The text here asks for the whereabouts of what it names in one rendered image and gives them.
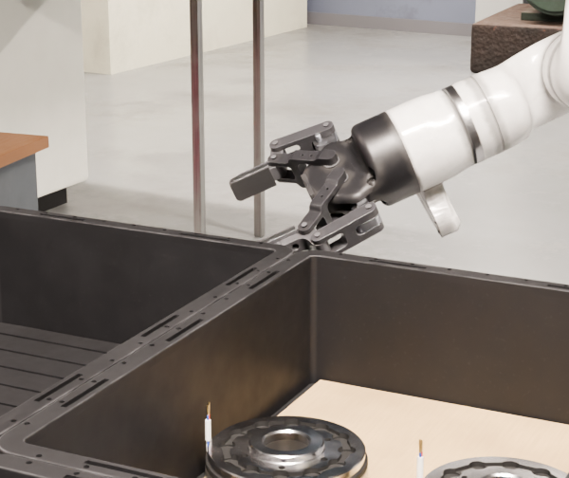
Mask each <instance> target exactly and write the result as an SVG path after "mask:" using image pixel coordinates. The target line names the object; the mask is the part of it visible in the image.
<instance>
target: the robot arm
mask: <svg viewBox="0 0 569 478"><path fill-rule="evenodd" d="M568 113H569V0H565V9H564V17H563V27H562V31H560V32H558V33H555V34H553V35H551V36H549V37H547V38H545V39H543V40H541V41H539V42H537V43H536V44H534V45H532V46H529V47H528V48H526V49H524V50H523V51H521V52H519V53H517V54H516V55H514V56H512V57H511V58H509V59H507V60H506V61H504V62H503V63H501V64H499V65H497V66H495V67H493V68H490V69H488V70H485V71H482V72H479V73H477V74H474V75H472V76H470V77H468V78H465V79H463V80H462V81H460V82H458V83H454V84H452V85H450V86H447V87H445V88H443V89H442V90H438V91H435V92H432V93H430V94H427V95H423V96H420V97H417V98H414V99H412V100H409V101H406V102H403V103H401V104H399V105H398V106H396V107H393V108H391V109H389V110H387V111H384V112H382V113H380V114H378V115H375V116H373V117H371V118H369V119H366V120H364V121H362V122H360V123H357V124H355V125H354V126H353V127H352V129H351V137H349V138H348V139H346V140H342V141H340V139H339V137H338V134H337V132H336V129H335V127H334V124H333V122H332V121H330V120H328V121H325V122H322V123H319V124H317V125H314V126H311V127H308V128H305V129H303V130H301V131H298V132H295V133H292V134H290V135H287V136H284V137H281V138H277V139H274V140H272V141H271V142H270V143H269V147H270V156H269V157H268V159H267V161H266V162H265V163H262V164H260V165H258V166H256V167H254V168H251V169H250V170H247V171H245V172H242V173H240V174H239V175H238V176H236V177H234V178H232V179H231V180H230V181H229V185H230V187H231V189H232V191H233V194H234V196H235V198H236V199H237V200H238V201H243V200H245V199H247V198H249V197H252V196H254V195H255V194H257V193H261V192H263V191H265V190H268V189H270V188H272V187H274V186H276V185H277V184H276V182H275V180H277V181H278V182H283V183H296V184H298V185H299V186H300V187H302V188H306V189H307V192H308V194H309V196H310V197H311V200H312V201H311V202H310V205H309V212H308V213H307V214H306V216H305V217H304V218H303V220H302V221H301V223H300V224H299V225H298V228H297V229H296V228H295V226H294V225H293V226H291V227H289V228H287V229H284V230H281V231H279V232H276V233H274V234H272V235H270V236H268V237H266V238H264V239H262V240H259V241H257V242H265V243H271V244H278V245H283V246H287V247H290V248H292V249H293V251H294V253H297V252H300V251H304V250H325V251H332V252H339V253H343V252H344V251H346V250H348V249H349V248H352V247H354V246H356V245H357V244H359V243H361V242H363V241H365V240H366V239H368V238H370V237H372V236H374V235H375V234H377V233H379V232H381V231H382V230H383V229H384V225H383V222H382V220H381V217H380V215H379V212H378V209H377V207H376V204H375V203H376V202H378V201H381V202H382V204H384V205H386V206H391V205H393V204H395V203H397V202H399V201H402V200H404V199H406V198H408V197H411V196H413V195H415V194H417V196H418V198H419V200H420V202H421V203H422V205H423V207H424V209H425V210H426V212H427V214H428V216H429V217H430V219H431V221H432V222H433V224H434V226H435V228H436V229H437V231H438V233H439V234H440V236H441V237H444V236H447V235H449V234H451V233H453V232H456V231H458V229H459V227H460V225H461V222H460V219H459V218H458V216H457V214H456V212H455V210H454V208H453V206H452V205H451V203H450V200H449V198H448V196H447V193H446V191H445V188H444V185H443V182H444V181H447V180H449V179H451V178H453V177H454V176H456V175H458V174H460V173H462V172H463V171H464V170H465V169H467V168H469V167H471V166H473V165H474V164H477V163H479V162H482V161H484V160H486V159H488V158H491V157H493V156H496V155H498V154H500V153H502V152H504V151H506V150H508V149H510V148H512V147H514V146H516V145H518V144H519V143H521V142H523V141H524V140H525V139H526V138H528V136H529V135H530V133H531V131H532V130H533V129H535V128H537V127H540V126H542V125H544V124H545V123H547V122H549V121H551V120H555V119H557V118H559V117H561V116H563V115H566V114H568ZM295 145H299V146H300V148H301V149H300V150H295V151H294V152H292V153H289V154H287V153H286V151H285V149H286V148H289V147H292V146H295ZM306 164H307V165H308V166H306ZM287 167H289V168H290V169H291V170H287ZM330 213H331V214H330ZM315 227H316V228H315ZM314 228H315V229H314ZM340 233H341V238H340V239H338V240H336V241H335V242H333V243H331V244H328V240H329V239H331V238H333V237H335V236H337V235H338V234H340Z"/></svg>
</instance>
